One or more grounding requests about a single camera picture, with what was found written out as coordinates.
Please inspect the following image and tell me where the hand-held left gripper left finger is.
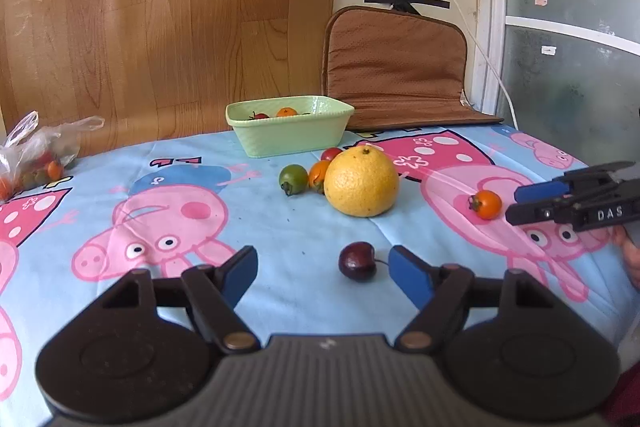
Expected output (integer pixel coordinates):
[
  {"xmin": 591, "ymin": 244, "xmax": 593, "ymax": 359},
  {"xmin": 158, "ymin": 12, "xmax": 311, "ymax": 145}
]
[{"xmin": 75, "ymin": 245, "xmax": 262, "ymax": 354}]

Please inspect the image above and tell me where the person's dark red clothing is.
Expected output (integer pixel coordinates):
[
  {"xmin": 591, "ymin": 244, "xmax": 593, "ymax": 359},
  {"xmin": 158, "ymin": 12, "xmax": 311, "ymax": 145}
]
[{"xmin": 602, "ymin": 369, "xmax": 640, "ymax": 427}]

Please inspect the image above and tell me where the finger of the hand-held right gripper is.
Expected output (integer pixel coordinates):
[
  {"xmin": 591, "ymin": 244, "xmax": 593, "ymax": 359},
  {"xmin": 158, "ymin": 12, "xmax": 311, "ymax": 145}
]
[
  {"xmin": 505, "ymin": 198, "xmax": 576, "ymax": 228},
  {"xmin": 514, "ymin": 161, "xmax": 640, "ymax": 204}
]

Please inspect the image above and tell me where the brown seat cushion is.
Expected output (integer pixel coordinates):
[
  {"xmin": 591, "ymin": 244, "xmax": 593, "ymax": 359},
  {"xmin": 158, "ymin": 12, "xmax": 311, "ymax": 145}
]
[{"xmin": 321, "ymin": 5, "xmax": 505, "ymax": 132}]

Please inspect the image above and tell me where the pile of bagged small tomatoes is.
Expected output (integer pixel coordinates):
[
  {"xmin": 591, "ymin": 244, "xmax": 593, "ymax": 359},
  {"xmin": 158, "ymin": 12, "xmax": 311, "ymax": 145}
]
[{"xmin": 0, "ymin": 149, "xmax": 66, "ymax": 200}]

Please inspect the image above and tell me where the white power cable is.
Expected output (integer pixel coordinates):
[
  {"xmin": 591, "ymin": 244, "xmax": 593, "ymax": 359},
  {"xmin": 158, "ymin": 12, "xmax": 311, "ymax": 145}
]
[{"xmin": 415, "ymin": 0, "xmax": 521, "ymax": 128}]

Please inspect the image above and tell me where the dark red cherry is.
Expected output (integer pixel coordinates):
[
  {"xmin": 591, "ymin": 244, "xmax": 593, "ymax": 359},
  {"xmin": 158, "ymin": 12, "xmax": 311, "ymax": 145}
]
[{"xmin": 338, "ymin": 241, "xmax": 395, "ymax": 283}]

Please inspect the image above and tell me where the wood pattern vinyl sheet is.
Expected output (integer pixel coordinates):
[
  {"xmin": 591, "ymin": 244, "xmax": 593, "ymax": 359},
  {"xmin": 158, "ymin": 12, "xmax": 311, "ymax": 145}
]
[{"xmin": 0, "ymin": 0, "xmax": 340, "ymax": 158}]

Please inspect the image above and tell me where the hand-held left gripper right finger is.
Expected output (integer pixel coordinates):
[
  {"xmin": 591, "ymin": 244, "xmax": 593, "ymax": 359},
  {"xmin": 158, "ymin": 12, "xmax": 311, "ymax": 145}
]
[{"xmin": 389, "ymin": 245, "xmax": 572, "ymax": 354}]

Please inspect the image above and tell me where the cartoon pig printed blanket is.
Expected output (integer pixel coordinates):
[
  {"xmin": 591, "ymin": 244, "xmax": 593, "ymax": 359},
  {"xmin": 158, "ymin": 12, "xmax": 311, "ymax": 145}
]
[{"xmin": 0, "ymin": 123, "xmax": 640, "ymax": 427}]

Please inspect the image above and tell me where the small orange tomato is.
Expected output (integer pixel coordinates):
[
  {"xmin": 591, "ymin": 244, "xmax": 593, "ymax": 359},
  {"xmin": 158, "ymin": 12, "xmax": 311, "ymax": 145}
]
[
  {"xmin": 468, "ymin": 190, "xmax": 503, "ymax": 220},
  {"xmin": 307, "ymin": 159, "xmax": 332, "ymax": 195}
]

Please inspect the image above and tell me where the small green tomato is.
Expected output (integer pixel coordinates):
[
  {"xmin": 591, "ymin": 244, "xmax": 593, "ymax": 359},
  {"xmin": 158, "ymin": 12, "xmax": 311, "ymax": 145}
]
[{"xmin": 279, "ymin": 164, "xmax": 309, "ymax": 196}]

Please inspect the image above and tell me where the large yellow orange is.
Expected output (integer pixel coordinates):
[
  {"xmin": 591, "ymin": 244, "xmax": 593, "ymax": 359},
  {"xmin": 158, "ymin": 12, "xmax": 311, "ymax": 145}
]
[{"xmin": 324, "ymin": 145, "xmax": 400, "ymax": 218}]

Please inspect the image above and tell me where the white framed glass door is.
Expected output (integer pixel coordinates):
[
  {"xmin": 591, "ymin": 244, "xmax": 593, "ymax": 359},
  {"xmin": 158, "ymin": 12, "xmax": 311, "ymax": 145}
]
[{"xmin": 472, "ymin": 0, "xmax": 640, "ymax": 168}]

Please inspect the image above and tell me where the clear plastic bag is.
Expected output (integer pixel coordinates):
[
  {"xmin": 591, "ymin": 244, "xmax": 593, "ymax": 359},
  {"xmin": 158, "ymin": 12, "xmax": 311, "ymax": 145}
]
[{"xmin": 0, "ymin": 110, "xmax": 106, "ymax": 202}]

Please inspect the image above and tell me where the person's right hand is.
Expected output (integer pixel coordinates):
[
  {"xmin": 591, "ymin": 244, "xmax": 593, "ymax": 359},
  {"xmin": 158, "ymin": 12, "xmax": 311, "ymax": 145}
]
[{"xmin": 614, "ymin": 227, "xmax": 640, "ymax": 290}]

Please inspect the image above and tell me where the light green rectangular dish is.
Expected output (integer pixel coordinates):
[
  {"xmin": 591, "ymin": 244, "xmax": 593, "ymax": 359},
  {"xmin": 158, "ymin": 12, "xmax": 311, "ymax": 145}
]
[{"xmin": 225, "ymin": 95, "xmax": 356, "ymax": 158}]

